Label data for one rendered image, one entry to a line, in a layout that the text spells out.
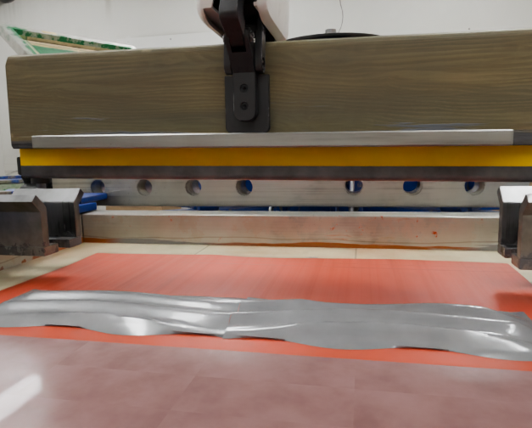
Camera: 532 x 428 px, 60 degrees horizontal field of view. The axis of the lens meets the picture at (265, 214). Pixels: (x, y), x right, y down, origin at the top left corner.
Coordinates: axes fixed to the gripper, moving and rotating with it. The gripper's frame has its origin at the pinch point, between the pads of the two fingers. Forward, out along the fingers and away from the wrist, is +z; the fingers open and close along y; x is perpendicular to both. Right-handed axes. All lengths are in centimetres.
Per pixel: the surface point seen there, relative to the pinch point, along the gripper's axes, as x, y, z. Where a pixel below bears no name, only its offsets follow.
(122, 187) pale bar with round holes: -23.2, -21.9, 7.8
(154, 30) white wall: -194, -412, -117
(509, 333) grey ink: 16.1, 8.4, 13.5
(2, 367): -9.7, 15.8, 14.1
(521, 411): 14.5, 15.8, 13.9
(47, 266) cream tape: -21.6, -3.7, 14.0
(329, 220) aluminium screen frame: 4.7, -15.0, 10.8
